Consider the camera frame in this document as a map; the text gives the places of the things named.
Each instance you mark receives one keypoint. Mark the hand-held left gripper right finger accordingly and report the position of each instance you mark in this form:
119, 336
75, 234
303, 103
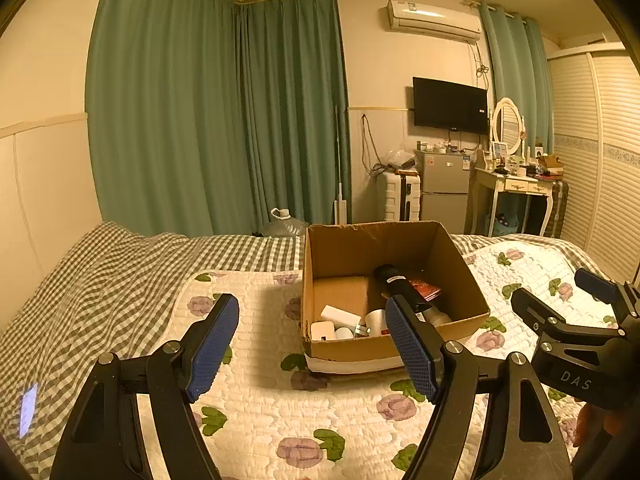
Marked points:
412, 352

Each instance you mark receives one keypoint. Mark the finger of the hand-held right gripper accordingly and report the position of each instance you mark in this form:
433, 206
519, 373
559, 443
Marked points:
537, 310
595, 282

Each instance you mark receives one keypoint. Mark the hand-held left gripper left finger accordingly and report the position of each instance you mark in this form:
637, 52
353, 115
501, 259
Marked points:
212, 352

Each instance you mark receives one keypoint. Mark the white plastic bottle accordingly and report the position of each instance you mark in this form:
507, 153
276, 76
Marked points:
376, 321

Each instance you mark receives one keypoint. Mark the red capped tube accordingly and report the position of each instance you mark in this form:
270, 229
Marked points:
361, 331

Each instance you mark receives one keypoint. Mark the pink patterned packet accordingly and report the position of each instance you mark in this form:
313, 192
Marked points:
425, 290

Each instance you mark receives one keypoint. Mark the black remote control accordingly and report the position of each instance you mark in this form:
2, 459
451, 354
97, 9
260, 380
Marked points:
397, 282

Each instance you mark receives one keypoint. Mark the white charger block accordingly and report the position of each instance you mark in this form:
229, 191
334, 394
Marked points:
322, 331

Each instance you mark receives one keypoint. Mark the brown cardboard box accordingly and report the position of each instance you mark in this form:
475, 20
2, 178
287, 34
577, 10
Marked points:
350, 255

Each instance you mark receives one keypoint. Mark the person's right hand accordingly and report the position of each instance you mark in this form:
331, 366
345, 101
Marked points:
597, 432

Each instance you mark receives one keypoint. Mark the floral quilted blanket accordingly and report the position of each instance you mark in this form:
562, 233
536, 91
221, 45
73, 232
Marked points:
260, 390

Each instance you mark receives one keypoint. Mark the dark suitcase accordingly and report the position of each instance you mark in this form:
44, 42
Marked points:
556, 210

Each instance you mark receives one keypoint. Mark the blue bag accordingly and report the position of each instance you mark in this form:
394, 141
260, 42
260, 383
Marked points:
505, 222

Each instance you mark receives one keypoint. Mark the white slatted wardrobe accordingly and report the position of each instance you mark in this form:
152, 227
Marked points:
600, 160

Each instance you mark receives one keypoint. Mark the white dressing table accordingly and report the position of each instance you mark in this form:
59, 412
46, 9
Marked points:
515, 185

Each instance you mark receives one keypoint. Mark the small open cardboard box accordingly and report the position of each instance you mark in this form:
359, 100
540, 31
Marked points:
549, 161

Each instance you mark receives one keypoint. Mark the clear water jug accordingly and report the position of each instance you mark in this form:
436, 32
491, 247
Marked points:
282, 225

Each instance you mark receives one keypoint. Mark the white suitcase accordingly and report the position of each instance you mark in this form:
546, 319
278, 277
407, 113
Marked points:
395, 195

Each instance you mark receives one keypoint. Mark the white flat mop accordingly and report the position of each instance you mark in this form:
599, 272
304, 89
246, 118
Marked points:
341, 210

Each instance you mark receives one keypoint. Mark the silver small fridge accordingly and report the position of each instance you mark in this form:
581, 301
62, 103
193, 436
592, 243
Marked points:
445, 180

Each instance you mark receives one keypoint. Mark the white oval vanity mirror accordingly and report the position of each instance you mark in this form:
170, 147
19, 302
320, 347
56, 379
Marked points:
506, 122

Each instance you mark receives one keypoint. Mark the smartphone with lit screen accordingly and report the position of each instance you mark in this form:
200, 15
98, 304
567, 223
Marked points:
28, 409

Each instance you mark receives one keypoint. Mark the clear plastic bag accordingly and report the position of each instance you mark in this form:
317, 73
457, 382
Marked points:
397, 157

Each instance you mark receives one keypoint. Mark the narrow green curtain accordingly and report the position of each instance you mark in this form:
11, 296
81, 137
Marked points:
520, 80

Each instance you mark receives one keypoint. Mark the green corner curtain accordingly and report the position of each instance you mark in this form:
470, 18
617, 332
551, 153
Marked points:
295, 115

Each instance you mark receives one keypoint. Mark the wide green curtain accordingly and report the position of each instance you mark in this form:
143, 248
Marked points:
165, 105

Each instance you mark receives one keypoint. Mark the white air conditioner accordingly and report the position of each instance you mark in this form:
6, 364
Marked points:
432, 21

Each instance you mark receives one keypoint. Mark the small photo frame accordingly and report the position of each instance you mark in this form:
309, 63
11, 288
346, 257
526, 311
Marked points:
499, 148

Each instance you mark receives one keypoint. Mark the black wall television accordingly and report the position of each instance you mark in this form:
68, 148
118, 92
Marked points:
449, 105

